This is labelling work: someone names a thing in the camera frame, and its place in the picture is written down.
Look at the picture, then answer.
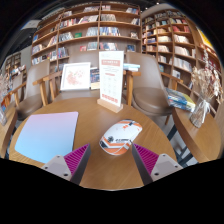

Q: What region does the white sign in wooden base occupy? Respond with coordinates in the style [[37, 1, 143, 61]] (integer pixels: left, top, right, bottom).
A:
[[96, 50, 125, 114]]

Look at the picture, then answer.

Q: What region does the wide wooden bookshelf unit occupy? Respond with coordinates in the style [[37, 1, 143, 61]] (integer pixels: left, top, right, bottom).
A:
[[30, 3, 143, 73]]

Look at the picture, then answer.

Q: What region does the white framed floral picture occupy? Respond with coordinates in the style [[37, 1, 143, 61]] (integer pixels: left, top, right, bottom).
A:
[[60, 62, 92, 92]]

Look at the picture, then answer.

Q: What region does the dark upright book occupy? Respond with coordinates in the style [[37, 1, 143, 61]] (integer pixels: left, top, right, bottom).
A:
[[89, 68, 101, 90]]

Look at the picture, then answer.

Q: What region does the distant wooden bookshelf unit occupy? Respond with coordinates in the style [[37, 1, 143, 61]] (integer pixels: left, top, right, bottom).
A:
[[3, 52, 28, 84]]

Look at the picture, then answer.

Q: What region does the white hanging ceiling panel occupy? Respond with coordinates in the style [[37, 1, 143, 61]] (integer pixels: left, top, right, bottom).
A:
[[21, 19, 43, 31]]

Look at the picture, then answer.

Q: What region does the stack of colourful books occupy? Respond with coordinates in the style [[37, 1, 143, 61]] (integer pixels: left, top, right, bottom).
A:
[[165, 87, 197, 113]]

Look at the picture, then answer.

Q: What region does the pink-blue gradient mouse pad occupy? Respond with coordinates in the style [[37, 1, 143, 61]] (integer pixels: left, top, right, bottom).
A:
[[14, 111, 80, 164]]

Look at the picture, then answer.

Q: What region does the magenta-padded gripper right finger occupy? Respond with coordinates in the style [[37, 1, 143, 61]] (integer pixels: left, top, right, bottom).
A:
[[130, 143, 184, 186]]

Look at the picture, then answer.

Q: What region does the wooden bookshelf unit with poster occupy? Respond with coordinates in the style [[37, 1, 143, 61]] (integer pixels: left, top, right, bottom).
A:
[[140, 9, 224, 114]]

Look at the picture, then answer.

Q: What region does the stack of blue-white books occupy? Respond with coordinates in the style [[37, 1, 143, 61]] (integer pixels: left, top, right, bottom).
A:
[[123, 62, 141, 72]]

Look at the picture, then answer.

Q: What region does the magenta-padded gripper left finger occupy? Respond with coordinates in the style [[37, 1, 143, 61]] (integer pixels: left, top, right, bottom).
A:
[[40, 143, 92, 186]]

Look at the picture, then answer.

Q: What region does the white and orange computer mouse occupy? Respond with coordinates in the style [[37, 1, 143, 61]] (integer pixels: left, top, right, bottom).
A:
[[98, 119, 143, 156]]

